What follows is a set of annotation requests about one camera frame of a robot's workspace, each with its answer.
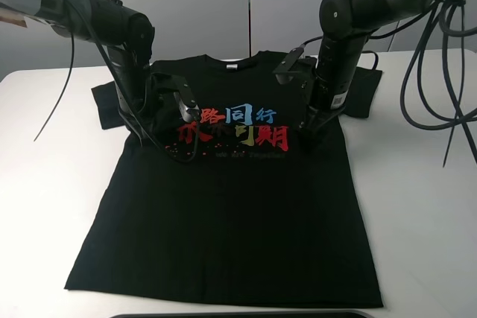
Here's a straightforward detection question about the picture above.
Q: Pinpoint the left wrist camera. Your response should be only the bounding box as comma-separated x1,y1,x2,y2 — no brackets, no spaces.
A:
152,72,201,123

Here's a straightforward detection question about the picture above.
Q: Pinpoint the black printed t-shirt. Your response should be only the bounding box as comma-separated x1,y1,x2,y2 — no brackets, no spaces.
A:
66,51,378,299

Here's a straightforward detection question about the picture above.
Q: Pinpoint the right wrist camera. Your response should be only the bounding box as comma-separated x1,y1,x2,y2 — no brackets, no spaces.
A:
273,45,317,85

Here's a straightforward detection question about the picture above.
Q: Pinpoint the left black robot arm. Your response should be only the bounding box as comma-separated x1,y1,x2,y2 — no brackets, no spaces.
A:
1,0,159,144

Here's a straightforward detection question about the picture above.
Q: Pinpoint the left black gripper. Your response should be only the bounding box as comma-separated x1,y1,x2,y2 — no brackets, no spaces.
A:
107,46,163,147

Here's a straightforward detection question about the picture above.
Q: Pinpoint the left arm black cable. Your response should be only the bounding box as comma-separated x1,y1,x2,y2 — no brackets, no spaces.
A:
33,0,198,165

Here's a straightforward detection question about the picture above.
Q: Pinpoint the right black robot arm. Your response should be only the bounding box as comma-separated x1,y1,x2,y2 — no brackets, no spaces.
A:
301,0,444,133

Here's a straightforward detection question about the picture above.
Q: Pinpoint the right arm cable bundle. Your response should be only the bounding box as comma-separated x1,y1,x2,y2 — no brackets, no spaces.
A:
400,0,477,169

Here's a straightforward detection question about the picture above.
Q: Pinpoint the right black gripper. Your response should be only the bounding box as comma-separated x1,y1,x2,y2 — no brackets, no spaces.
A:
297,34,365,136

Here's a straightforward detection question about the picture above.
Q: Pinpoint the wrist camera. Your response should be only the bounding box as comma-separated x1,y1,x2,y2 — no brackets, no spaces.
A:
152,72,201,123
273,45,317,85

